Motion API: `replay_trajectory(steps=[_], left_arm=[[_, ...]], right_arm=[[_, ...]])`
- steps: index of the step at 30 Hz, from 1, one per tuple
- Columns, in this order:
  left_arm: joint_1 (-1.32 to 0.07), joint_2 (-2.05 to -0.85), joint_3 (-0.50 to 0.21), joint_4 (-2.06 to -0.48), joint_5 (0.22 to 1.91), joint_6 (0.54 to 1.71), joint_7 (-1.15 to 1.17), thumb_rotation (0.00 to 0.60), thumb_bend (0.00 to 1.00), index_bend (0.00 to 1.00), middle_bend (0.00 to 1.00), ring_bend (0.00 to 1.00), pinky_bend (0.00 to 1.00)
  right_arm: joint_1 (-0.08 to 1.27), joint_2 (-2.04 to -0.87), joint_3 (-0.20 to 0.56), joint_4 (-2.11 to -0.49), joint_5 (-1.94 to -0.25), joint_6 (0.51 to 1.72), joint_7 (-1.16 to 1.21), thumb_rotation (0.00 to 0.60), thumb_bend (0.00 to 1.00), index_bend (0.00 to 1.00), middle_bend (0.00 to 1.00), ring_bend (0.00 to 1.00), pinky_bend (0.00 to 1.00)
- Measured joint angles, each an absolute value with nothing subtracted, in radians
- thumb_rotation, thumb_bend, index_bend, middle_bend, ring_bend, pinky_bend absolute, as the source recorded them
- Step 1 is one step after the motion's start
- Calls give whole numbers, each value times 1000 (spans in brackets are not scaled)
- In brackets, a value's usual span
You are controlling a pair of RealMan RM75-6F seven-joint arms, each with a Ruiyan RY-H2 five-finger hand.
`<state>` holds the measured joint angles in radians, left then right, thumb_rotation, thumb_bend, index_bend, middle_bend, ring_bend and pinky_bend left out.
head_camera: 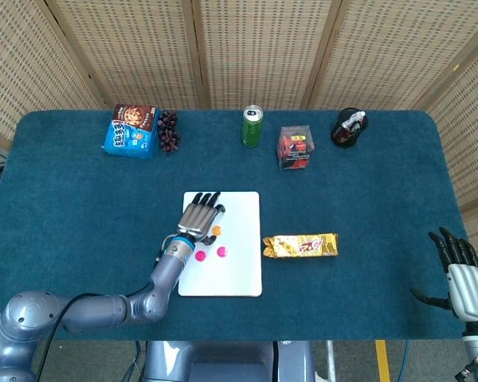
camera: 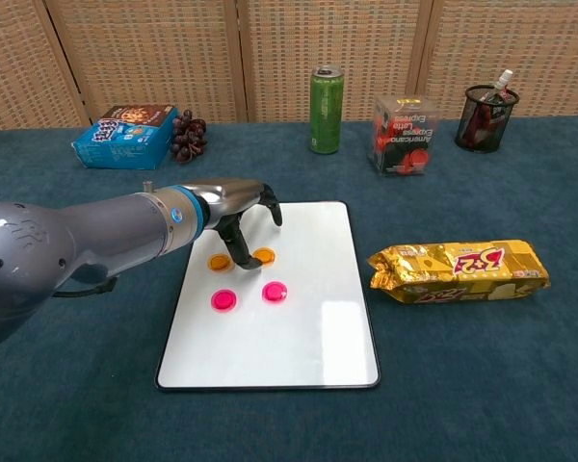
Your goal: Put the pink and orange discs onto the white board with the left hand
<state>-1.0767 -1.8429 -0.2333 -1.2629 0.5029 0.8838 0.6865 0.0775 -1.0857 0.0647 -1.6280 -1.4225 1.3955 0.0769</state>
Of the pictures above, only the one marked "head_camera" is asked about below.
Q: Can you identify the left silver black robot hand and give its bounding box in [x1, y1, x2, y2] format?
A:
[176, 191, 227, 245]

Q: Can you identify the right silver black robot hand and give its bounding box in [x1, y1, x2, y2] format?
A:
[409, 226, 478, 323]

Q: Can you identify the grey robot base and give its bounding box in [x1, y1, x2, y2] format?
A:
[143, 340, 315, 382]

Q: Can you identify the white rectangular board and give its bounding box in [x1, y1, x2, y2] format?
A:
[178, 191, 263, 298]

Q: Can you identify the dark purple grape bunch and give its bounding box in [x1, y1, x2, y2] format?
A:
[156, 110, 181, 154]

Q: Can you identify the green drink can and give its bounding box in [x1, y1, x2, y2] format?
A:
[241, 104, 264, 149]

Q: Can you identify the blue cookie box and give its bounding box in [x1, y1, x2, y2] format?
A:
[101, 103, 160, 160]

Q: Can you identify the gold biscuit packet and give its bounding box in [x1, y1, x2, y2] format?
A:
[261, 232, 339, 259]

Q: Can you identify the clear coffee capsule box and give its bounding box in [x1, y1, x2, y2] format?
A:
[277, 124, 316, 171]

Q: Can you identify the blue table cloth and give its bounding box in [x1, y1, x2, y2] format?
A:
[0, 109, 469, 343]

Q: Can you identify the black mesh pen holder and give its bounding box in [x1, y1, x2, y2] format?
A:
[329, 107, 370, 150]

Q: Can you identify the woven bamboo folding screen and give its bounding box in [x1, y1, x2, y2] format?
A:
[0, 0, 478, 279]

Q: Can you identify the white tube in holder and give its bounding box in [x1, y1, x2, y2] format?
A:
[342, 111, 367, 129]

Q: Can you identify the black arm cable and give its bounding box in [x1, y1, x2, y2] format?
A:
[35, 238, 172, 382]

